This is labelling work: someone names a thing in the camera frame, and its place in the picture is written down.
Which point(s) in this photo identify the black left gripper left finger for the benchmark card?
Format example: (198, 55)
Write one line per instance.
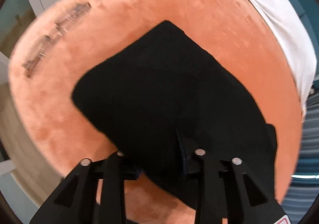
(93, 192)

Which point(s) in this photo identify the black pants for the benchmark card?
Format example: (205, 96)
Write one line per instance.
(163, 90)

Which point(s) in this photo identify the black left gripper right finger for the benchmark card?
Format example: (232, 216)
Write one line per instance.
(229, 190)

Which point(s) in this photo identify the orange velvet bed cover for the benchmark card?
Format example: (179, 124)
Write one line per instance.
(74, 36)

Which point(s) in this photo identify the white bed sheet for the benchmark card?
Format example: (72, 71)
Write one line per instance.
(295, 43)

